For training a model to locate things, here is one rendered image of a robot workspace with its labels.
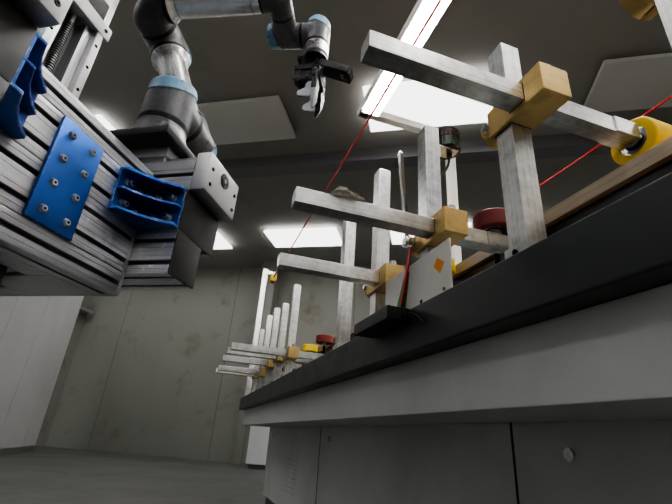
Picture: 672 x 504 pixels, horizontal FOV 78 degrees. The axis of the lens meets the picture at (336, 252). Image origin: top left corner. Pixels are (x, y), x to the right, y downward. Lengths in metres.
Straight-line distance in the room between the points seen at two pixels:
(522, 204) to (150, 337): 8.89
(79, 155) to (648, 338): 0.80
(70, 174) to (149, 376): 8.36
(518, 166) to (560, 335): 0.25
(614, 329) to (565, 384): 0.09
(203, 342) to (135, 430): 1.91
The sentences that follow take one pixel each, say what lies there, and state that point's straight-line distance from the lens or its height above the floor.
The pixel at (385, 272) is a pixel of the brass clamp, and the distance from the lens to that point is 0.97.
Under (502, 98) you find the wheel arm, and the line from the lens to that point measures 0.68.
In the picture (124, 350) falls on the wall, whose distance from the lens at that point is 9.55.
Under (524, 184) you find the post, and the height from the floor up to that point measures 0.81.
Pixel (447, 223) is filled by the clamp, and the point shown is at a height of 0.83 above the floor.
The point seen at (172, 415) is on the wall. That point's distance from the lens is 8.67.
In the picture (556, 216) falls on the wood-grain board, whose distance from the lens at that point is 0.89.
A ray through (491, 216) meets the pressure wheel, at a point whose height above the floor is 0.89.
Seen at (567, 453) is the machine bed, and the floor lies 0.47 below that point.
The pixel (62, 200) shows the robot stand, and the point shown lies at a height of 0.77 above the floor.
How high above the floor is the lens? 0.47
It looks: 24 degrees up
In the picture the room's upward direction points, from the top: 4 degrees clockwise
